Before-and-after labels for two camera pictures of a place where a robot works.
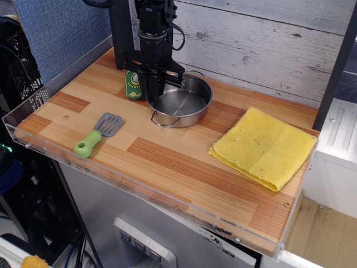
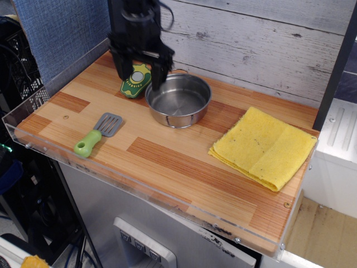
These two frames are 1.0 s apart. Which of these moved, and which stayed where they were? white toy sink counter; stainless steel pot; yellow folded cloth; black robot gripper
Moved: black robot gripper
Stayed: stainless steel pot; white toy sink counter; yellow folded cloth
